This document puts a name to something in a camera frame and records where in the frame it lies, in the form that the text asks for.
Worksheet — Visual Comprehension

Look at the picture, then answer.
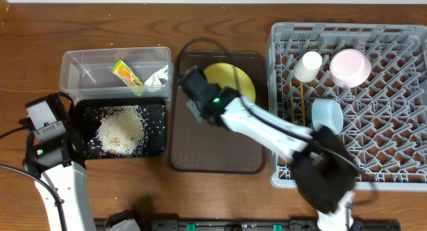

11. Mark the yellow plate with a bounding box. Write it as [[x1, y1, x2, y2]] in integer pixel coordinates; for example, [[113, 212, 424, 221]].
[[203, 63, 256, 103]]

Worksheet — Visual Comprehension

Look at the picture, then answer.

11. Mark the wooden chopstick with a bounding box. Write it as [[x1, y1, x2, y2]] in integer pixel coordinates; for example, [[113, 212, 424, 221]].
[[300, 82, 306, 126], [290, 80, 295, 123]]

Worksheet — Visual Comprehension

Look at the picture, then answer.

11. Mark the yellow snack wrapper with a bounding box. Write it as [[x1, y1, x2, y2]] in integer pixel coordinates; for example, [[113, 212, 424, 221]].
[[111, 60, 144, 95]]

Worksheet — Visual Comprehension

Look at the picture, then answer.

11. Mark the cream paper cup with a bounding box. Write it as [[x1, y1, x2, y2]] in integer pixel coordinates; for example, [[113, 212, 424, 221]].
[[294, 51, 322, 83]]

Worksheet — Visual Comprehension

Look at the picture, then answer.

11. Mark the light blue bowl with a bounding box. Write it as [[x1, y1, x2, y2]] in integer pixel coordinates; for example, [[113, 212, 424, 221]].
[[311, 98, 344, 135]]

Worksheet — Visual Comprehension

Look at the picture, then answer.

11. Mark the pink bowl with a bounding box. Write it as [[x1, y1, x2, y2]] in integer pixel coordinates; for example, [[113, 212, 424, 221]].
[[330, 49, 372, 88]]

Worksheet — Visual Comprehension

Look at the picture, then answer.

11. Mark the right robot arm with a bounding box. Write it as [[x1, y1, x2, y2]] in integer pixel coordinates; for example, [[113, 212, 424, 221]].
[[180, 83, 359, 230]]

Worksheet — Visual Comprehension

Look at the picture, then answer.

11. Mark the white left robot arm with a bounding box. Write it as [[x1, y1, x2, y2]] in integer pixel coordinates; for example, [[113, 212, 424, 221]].
[[23, 135, 96, 230]]

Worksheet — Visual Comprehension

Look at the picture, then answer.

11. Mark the black waste tray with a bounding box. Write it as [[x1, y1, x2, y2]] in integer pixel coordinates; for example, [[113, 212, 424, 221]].
[[75, 97, 167, 159]]

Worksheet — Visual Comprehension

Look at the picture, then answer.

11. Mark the grey dishwasher rack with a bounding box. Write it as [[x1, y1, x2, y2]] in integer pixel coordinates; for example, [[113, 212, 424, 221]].
[[266, 22, 426, 192]]

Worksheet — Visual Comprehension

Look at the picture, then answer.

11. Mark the dark brown serving tray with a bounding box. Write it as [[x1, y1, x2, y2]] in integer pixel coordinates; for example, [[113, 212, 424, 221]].
[[169, 50, 268, 174]]

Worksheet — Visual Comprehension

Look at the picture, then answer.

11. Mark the crumpled white tissue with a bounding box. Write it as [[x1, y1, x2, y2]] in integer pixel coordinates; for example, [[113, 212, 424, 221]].
[[143, 66, 169, 86]]

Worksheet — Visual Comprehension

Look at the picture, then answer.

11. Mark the clear plastic bin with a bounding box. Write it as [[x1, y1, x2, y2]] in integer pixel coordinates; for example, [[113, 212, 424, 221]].
[[59, 47, 173, 101]]

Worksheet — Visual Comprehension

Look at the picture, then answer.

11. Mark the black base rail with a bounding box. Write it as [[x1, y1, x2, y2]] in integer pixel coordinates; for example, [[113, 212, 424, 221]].
[[93, 218, 401, 231]]

